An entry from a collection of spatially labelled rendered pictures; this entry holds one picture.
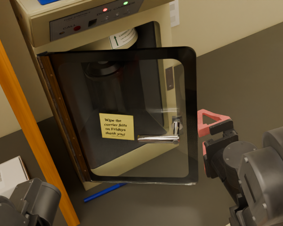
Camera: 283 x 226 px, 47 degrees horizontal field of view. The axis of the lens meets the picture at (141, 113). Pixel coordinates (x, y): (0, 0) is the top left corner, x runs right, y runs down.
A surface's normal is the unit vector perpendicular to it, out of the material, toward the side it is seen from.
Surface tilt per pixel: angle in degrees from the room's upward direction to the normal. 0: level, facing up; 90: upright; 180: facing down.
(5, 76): 90
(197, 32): 90
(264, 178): 26
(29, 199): 67
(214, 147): 90
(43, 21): 135
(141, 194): 0
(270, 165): 11
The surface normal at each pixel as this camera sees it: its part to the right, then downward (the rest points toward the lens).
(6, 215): 0.86, -0.34
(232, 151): -0.28, -0.71
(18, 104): 0.48, 0.52
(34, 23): 0.42, 0.91
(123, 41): 0.59, 0.05
